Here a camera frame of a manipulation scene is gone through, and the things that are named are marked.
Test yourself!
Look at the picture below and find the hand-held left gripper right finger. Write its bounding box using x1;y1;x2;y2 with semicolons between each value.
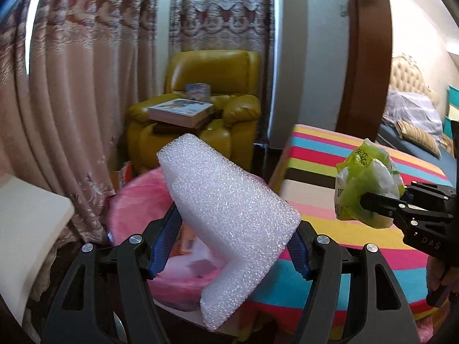
286;220;420;344

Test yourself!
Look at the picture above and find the dark book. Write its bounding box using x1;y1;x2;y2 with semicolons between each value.
152;113;216;134

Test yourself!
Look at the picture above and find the gold striped pillow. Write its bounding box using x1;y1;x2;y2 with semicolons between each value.
394;120;442;158

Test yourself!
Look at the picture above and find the striped colourful tablecloth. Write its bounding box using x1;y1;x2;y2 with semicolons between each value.
229;124;456;344

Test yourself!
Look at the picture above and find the small picture box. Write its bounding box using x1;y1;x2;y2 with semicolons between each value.
185;83;211;101

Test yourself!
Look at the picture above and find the L-shaped white foam block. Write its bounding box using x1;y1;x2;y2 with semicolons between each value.
157;133;302;331

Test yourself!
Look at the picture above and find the large book box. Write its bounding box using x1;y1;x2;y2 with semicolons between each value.
148;98;215;128

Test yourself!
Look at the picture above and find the green plastic bag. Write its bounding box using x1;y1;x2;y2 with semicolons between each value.
335;139;404;229

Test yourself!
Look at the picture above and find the white panel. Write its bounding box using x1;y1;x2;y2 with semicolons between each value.
0;174;75;316

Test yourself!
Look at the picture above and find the blue bed mattress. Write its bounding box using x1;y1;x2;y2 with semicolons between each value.
376;124;459;187

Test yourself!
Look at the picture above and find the dark wooden wardrobe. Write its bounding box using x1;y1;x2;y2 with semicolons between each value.
337;0;393;140

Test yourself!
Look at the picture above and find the pink bag lined trash bin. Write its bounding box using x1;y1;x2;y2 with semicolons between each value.
108;167;230;312

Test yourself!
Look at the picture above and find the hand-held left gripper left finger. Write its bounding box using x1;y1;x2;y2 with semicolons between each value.
41;201;183;344

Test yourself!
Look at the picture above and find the beige lace curtain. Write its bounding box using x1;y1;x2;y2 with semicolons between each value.
170;0;270;137
0;0;161;244

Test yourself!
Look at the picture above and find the stack of storage boxes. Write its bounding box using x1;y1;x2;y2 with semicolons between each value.
446;85;459;123

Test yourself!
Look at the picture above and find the yellow leather armchair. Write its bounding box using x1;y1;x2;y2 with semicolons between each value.
125;49;262;173

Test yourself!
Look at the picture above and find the cream tufted headboard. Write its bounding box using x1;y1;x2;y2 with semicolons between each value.
389;54;440;115

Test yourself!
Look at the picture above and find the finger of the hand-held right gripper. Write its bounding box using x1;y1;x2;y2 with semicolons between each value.
404;181;455;211
359;191;454;229

